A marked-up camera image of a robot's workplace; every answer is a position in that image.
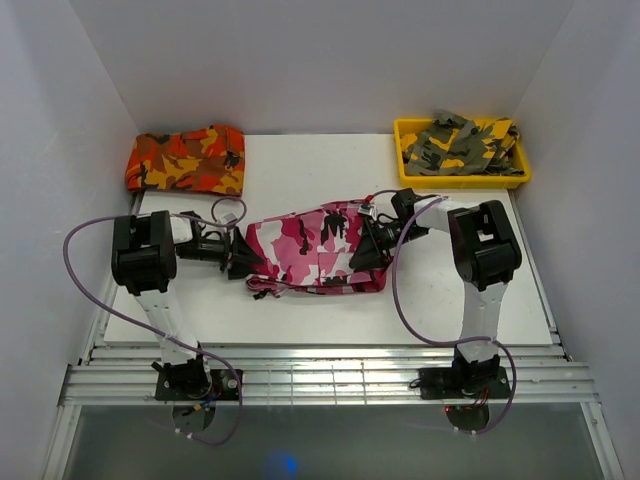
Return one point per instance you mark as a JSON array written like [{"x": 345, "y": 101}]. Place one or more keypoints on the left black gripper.
[{"x": 241, "y": 255}]

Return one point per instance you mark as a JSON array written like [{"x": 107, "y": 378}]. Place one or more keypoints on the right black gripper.
[{"x": 367, "y": 256}]

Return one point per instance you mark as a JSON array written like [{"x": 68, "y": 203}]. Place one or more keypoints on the pink camouflage trousers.
[{"x": 309, "y": 252}]

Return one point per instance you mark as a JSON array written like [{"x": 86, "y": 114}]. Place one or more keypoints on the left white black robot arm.
[{"x": 145, "y": 253}]

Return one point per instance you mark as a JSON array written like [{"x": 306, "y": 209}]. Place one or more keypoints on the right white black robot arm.
[{"x": 486, "y": 255}]

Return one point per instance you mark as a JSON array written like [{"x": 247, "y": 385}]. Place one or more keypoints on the orange camouflage folded trousers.
[{"x": 211, "y": 160}]

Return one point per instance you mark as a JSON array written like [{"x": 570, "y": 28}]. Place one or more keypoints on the green yellow camouflage trousers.
[{"x": 456, "y": 145}]

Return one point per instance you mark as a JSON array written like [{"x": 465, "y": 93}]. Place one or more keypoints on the yellow plastic bin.
[{"x": 403, "y": 126}]

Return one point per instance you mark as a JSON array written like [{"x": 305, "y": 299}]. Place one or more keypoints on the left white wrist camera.
[{"x": 227, "y": 219}]

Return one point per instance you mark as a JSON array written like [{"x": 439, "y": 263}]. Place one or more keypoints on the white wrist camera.
[
  {"x": 367, "y": 209},
  {"x": 227, "y": 219}
]

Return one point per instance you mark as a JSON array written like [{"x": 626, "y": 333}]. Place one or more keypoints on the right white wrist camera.
[{"x": 367, "y": 209}]

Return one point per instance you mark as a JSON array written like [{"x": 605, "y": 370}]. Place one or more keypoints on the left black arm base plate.
[{"x": 197, "y": 386}]

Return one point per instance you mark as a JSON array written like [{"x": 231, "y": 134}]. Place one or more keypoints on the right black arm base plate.
[{"x": 439, "y": 383}]

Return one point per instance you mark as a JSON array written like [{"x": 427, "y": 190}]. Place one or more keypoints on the aluminium rail frame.
[{"x": 115, "y": 370}]

